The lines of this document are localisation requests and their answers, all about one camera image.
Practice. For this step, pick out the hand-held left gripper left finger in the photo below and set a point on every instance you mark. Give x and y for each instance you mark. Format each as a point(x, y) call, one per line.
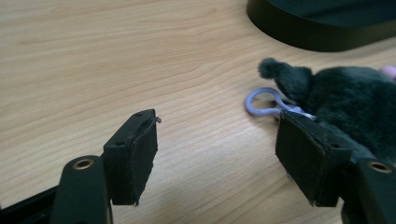
point(132, 158)

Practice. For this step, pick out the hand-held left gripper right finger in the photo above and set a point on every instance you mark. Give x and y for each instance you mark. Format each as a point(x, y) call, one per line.
point(308, 155)

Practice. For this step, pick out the black hook stand with tray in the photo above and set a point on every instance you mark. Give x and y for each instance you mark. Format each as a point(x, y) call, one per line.
point(311, 34)

